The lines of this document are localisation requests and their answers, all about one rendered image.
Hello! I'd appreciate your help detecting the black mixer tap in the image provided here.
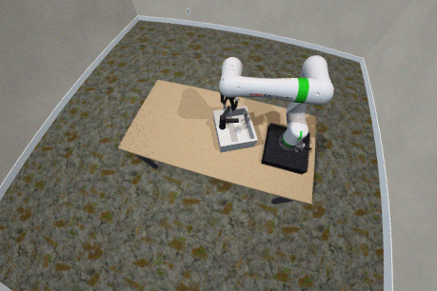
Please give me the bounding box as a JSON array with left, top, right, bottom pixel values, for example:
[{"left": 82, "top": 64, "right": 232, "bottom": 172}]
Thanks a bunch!
[{"left": 219, "top": 106, "right": 239, "bottom": 129}]

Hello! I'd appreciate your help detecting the grey square basin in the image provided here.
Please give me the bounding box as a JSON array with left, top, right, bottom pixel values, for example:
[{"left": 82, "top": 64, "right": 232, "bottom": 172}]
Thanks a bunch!
[{"left": 213, "top": 106, "right": 258, "bottom": 152}]

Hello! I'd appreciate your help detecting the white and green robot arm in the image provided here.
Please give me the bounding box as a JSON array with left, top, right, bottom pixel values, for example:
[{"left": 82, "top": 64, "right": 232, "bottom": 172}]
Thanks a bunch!
[{"left": 219, "top": 55, "right": 334, "bottom": 153}]

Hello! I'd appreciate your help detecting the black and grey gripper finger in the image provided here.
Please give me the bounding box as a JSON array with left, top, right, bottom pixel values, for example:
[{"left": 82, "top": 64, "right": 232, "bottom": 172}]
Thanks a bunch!
[
  {"left": 229, "top": 98, "right": 239, "bottom": 115},
  {"left": 220, "top": 92, "right": 227, "bottom": 110}
]

